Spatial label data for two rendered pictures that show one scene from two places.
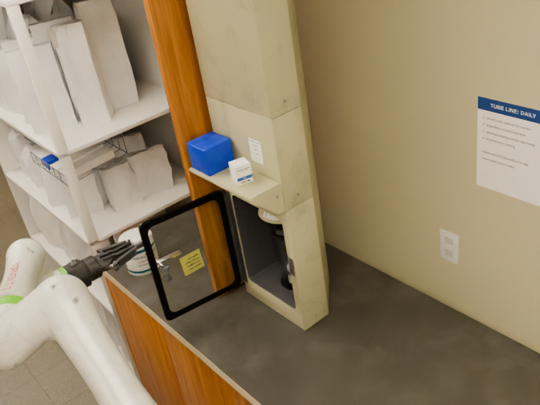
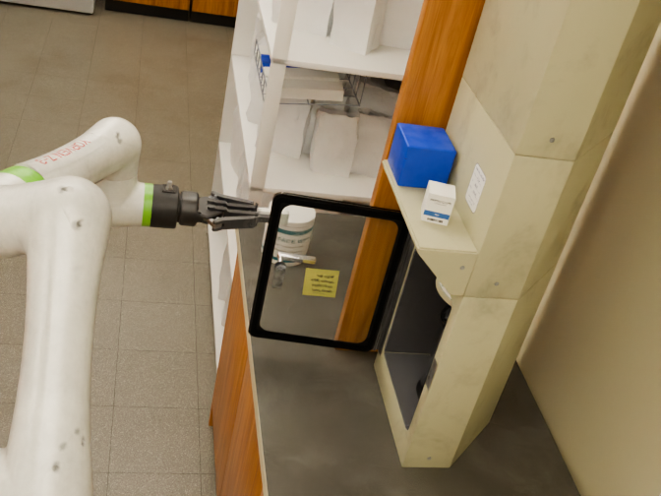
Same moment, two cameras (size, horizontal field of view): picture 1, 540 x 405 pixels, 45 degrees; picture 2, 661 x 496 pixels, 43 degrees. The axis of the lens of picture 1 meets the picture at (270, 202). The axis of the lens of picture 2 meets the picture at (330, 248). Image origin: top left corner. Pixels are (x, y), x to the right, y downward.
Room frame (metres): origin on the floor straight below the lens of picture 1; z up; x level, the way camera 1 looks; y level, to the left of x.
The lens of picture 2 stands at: (0.34, -0.20, 2.29)
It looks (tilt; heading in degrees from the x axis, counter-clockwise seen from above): 33 degrees down; 18
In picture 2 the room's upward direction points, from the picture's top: 14 degrees clockwise
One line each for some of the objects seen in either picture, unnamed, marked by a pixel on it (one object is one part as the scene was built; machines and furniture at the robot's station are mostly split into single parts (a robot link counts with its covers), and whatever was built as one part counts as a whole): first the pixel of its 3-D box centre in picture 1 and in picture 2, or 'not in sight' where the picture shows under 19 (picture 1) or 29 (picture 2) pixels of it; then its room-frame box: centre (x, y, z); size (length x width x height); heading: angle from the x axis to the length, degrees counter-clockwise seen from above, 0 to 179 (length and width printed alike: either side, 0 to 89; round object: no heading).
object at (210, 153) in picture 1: (210, 153); (421, 155); (1.83, 0.15, 1.56); 0.10 x 0.10 x 0.09; 35
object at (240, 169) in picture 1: (240, 171); (438, 203); (1.71, 0.07, 1.54); 0.05 x 0.05 x 0.06; 20
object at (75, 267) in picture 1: (77, 274); (165, 205); (1.65, 0.62, 1.31); 0.09 x 0.06 x 0.12; 35
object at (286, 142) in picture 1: (286, 202); (486, 284); (1.85, -0.05, 1.33); 0.32 x 0.25 x 0.77; 35
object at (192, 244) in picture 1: (193, 256); (326, 277); (1.82, 0.28, 1.19); 0.30 x 0.01 x 0.40; 117
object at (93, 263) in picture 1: (99, 263); (201, 210); (1.70, 0.56, 1.31); 0.09 x 0.08 x 0.07; 125
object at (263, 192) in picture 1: (235, 190); (420, 223); (1.75, 0.10, 1.46); 0.32 x 0.11 x 0.10; 35
